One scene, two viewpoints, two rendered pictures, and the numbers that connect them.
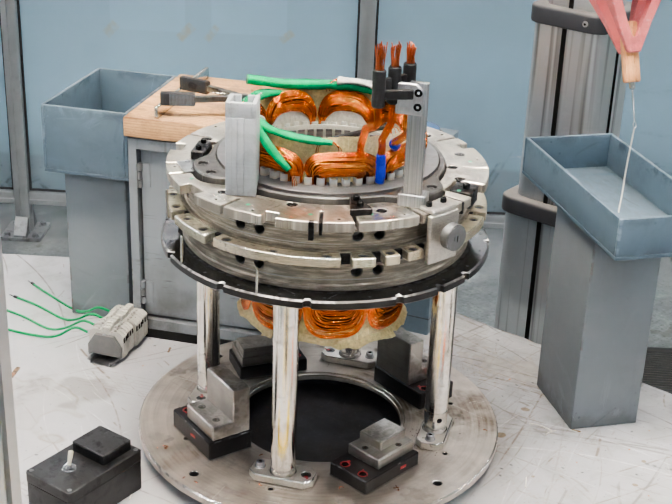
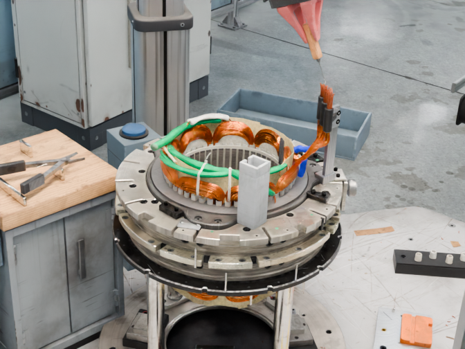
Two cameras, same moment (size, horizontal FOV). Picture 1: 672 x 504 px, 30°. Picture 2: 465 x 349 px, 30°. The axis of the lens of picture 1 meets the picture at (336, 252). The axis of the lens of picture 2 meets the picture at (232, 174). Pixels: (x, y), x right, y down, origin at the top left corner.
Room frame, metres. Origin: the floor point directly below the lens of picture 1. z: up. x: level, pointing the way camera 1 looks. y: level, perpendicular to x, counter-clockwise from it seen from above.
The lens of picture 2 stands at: (0.57, 0.89, 1.69)
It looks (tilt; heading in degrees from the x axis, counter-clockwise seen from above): 29 degrees down; 304
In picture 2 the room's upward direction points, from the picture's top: 2 degrees clockwise
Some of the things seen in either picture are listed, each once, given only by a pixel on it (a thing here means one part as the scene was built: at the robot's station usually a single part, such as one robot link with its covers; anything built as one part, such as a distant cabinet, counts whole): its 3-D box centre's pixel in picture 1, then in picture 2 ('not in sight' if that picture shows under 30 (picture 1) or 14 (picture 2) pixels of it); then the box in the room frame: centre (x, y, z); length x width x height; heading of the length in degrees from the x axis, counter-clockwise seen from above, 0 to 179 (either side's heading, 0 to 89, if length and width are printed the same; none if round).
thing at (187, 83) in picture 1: (194, 85); (11, 167); (1.44, 0.18, 1.09); 0.04 x 0.01 x 0.02; 62
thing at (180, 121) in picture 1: (230, 111); (32, 175); (1.45, 0.13, 1.05); 0.20 x 0.19 x 0.02; 77
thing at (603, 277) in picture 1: (599, 292); (288, 182); (1.26, -0.29, 0.92); 0.25 x 0.11 x 0.28; 15
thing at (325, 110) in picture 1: (346, 110); (195, 139); (1.25, -0.01, 1.12); 0.06 x 0.02 x 0.04; 83
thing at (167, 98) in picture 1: (177, 98); (32, 183); (1.39, 0.19, 1.09); 0.04 x 0.01 x 0.02; 92
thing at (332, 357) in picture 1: (349, 356); (174, 298); (1.30, -0.02, 0.81); 0.07 x 0.03 x 0.01; 75
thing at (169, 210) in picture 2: (201, 148); (171, 209); (1.18, 0.14, 1.10); 0.03 x 0.01 x 0.01; 173
